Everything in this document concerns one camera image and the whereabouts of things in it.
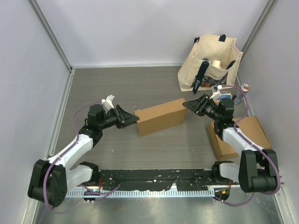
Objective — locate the spare cardboard sheet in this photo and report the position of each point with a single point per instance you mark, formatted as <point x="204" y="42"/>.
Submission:
<point x="161" y="117"/>

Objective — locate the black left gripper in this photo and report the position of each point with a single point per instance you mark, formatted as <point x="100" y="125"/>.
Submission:
<point x="125" y="120"/>

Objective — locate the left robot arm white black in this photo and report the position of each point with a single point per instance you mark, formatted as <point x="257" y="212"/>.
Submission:
<point x="53" y="178"/>

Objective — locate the silver blue energy drink can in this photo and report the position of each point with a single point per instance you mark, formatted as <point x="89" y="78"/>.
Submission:
<point x="239" y="95"/>

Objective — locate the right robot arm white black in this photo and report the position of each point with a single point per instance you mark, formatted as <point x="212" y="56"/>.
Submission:
<point x="257" y="170"/>

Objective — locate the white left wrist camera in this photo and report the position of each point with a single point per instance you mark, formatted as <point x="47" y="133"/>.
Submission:
<point x="107" y="103"/>

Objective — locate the brown cardboard box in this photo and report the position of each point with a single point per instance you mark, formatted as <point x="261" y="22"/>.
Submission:
<point x="251" y="127"/>

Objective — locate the slotted aluminium cable duct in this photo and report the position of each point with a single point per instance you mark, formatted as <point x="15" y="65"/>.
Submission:
<point x="173" y="192"/>

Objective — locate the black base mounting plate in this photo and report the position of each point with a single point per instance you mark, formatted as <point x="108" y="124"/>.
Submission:
<point x="160" y="179"/>

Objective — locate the orange blue small box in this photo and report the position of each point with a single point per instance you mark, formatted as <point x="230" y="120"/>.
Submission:
<point x="226" y="95"/>

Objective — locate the beige canvas tote bag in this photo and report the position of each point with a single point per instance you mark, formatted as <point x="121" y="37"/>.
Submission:
<point x="197" y="72"/>

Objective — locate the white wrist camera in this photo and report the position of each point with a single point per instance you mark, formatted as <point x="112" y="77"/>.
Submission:
<point x="216" y="92"/>
<point x="107" y="103"/>

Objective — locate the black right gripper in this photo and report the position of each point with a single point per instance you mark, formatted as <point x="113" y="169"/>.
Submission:
<point x="197" y="106"/>

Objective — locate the beige paper roll in bag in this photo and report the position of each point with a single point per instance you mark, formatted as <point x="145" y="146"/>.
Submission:
<point x="216" y="63"/>

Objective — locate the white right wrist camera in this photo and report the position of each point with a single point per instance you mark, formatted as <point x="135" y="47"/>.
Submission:
<point x="216" y="92"/>

